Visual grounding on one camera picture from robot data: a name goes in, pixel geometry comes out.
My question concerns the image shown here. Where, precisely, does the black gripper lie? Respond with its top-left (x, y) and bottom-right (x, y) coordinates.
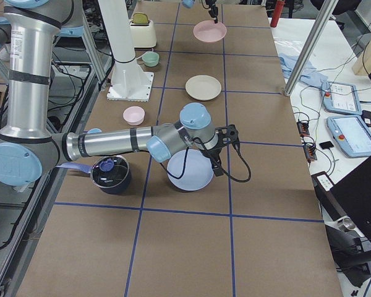
top-left (203, 0), bottom-right (218, 24)
top-left (208, 124), bottom-right (238, 176)

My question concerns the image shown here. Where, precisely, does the light blue plate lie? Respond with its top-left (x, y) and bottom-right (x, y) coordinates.
top-left (166, 149), bottom-right (213, 191)

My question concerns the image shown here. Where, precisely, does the pink plate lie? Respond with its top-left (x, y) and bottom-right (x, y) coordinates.
top-left (193, 20), bottom-right (227, 43)

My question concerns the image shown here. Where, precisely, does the red bottle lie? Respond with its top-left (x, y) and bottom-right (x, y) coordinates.
top-left (270, 0), bottom-right (285, 28)

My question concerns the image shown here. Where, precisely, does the cream toaster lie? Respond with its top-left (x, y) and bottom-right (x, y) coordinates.
top-left (129, 12), bottom-right (157, 48)

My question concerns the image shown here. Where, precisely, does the beige plate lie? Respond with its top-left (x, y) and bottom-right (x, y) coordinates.
top-left (185, 75), bottom-right (221, 101)

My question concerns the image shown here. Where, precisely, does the green bowl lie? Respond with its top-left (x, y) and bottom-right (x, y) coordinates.
top-left (142, 51), bottom-right (160, 67)

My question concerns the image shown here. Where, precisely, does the pink bowl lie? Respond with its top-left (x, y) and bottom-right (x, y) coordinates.
top-left (122, 106), bottom-right (145, 126)

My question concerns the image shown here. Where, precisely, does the dark pot with glass lid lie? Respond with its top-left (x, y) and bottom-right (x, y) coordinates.
top-left (90, 155), bottom-right (132, 195)

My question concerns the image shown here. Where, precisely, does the blue cloth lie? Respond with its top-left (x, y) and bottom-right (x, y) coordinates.
top-left (278, 53), bottom-right (328, 87)

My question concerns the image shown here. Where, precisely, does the lower teach pendant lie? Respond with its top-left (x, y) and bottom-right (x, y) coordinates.
top-left (326, 115), bottom-right (371, 158)

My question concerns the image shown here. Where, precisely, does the teach pendant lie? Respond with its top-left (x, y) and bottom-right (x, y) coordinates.
top-left (321, 81), bottom-right (362, 116)
top-left (326, 115), bottom-right (371, 158)

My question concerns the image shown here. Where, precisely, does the upper teach pendant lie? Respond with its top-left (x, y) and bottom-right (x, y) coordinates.
top-left (321, 81), bottom-right (362, 116)

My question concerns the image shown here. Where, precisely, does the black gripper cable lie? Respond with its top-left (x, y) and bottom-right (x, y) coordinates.
top-left (168, 136), bottom-right (252, 183)

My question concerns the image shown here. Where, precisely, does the aluminium frame post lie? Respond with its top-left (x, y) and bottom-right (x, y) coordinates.
top-left (284, 0), bottom-right (339, 97)

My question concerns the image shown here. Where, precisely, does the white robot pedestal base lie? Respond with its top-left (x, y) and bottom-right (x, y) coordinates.
top-left (98, 0), bottom-right (154, 102)

